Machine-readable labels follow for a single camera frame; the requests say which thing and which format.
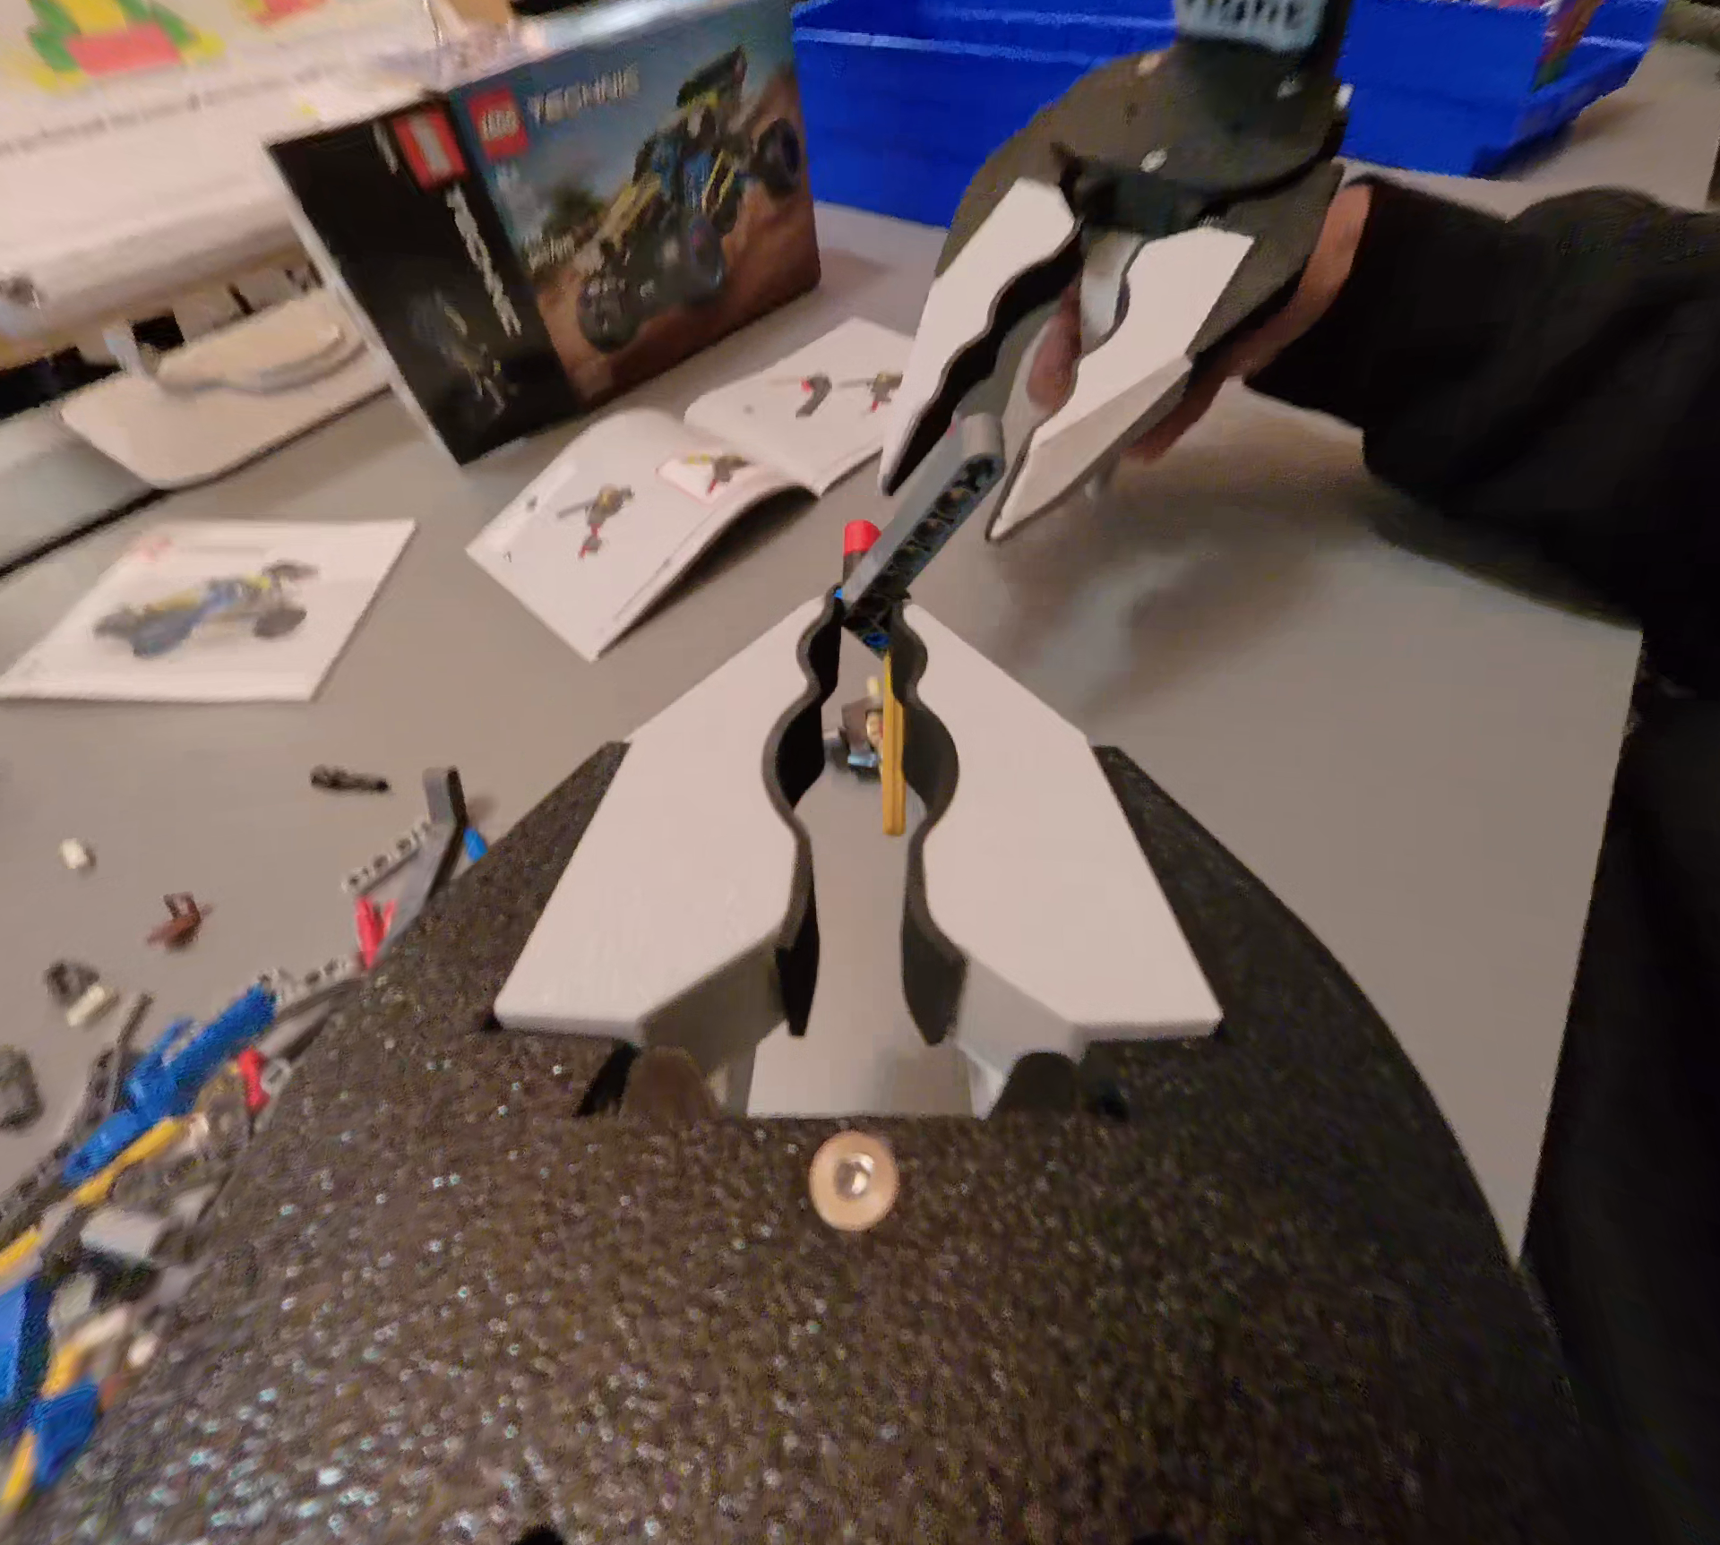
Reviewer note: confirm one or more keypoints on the closed instruction booklet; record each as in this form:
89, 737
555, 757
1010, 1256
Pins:
202, 618

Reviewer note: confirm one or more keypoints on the light grey short beam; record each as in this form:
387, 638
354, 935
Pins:
388, 863

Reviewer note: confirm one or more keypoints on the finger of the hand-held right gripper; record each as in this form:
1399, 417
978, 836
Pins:
1153, 324
961, 307

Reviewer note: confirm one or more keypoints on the small brown piece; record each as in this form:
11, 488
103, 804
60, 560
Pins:
182, 922

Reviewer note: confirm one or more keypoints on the open instruction booklet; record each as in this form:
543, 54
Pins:
634, 534

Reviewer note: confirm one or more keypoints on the dark grey angled beam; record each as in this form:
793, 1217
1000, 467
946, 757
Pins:
443, 816

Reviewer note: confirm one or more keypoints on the pile of toy building pieces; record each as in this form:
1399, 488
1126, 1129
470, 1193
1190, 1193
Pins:
161, 1075

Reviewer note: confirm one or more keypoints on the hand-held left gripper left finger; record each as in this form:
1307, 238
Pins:
668, 885

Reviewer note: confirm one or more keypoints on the grey beam yellow axle assembly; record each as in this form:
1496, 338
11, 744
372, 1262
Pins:
929, 527

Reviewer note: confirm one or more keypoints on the person's right hand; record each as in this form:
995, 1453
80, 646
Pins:
1276, 338

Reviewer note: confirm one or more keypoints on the grey flat stand base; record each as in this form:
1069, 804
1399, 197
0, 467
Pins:
189, 430

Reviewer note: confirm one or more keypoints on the toy car set box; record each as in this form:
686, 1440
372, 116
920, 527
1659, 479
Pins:
634, 189

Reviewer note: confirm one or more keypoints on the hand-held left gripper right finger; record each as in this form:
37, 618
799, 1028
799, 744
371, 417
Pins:
1056, 885

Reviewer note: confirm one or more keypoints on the black connector pin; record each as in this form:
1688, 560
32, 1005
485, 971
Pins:
348, 781

